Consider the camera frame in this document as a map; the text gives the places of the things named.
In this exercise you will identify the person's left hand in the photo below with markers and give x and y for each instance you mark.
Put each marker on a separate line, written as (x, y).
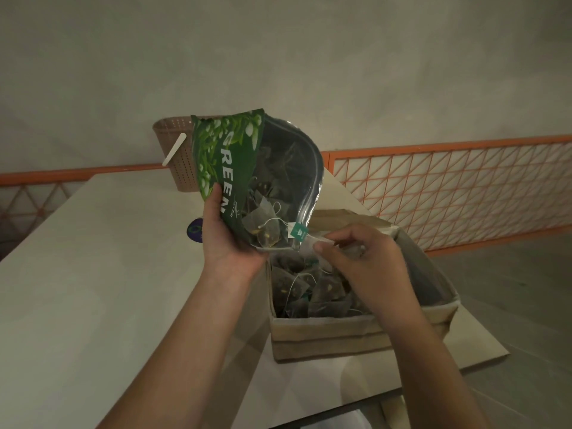
(225, 254)

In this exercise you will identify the person's right hand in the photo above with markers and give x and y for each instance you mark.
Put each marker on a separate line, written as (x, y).
(384, 281)

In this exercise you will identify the green tea bag with tag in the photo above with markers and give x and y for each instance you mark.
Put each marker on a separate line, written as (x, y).
(355, 252)

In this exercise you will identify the pile of green tea bags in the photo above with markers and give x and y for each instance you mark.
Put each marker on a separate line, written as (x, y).
(313, 290)
(263, 223)

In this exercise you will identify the beige fabric storage box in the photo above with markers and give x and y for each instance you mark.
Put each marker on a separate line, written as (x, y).
(321, 341)

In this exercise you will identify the green tea pouch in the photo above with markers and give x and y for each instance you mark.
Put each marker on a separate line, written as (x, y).
(223, 147)

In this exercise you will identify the person's left forearm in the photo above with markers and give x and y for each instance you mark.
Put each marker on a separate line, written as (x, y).
(170, 361)

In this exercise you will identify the round blue sticker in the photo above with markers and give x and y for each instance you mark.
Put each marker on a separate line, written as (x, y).
(195, 230)

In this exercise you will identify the brown perforated plastic basket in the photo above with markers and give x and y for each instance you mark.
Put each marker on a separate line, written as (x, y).
(183, 174)

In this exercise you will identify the orange metal mesh fence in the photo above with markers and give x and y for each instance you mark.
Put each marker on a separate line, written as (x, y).
(447, 147)

